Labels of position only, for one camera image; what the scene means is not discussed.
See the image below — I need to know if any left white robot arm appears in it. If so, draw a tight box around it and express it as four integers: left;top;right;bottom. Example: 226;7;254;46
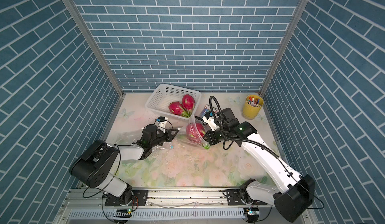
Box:
69;124;179;205

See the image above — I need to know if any white plastic mesh basket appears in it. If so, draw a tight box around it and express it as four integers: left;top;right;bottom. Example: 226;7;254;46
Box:
145;84;202;121

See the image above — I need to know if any yellow pen cup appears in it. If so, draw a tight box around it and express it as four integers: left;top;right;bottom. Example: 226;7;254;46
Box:
242;94;264;119

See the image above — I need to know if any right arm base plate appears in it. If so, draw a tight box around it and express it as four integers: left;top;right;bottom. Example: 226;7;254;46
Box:
222;189;267;206

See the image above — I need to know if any highlighter marker pack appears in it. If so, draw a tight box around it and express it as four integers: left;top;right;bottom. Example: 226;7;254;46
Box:
200;105;218;118

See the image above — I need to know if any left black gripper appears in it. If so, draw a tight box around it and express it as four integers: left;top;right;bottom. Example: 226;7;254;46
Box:
149;129;178;148

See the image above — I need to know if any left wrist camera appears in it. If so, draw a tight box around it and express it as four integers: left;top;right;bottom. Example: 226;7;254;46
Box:
156;116;168;132

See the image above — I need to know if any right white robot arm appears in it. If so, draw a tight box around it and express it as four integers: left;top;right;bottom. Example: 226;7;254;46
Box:
202;108;316;223

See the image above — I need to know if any pink dragon fruit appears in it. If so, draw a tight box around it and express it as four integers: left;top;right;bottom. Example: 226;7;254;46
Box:
182;94;196;116
168;102;190;118

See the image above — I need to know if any black stapler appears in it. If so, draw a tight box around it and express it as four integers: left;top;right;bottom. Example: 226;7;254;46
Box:
195;116;206;125

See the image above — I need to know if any aluminium mounting rail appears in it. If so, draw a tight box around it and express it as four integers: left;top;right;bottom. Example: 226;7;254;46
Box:
54;188;288;224

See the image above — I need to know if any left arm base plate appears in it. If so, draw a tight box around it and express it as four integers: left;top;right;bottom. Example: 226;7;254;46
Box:
103;190;148;207

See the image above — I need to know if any clear zip-top bag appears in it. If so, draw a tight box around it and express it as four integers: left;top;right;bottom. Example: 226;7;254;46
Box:
174;115;210;150
114;130;168;161

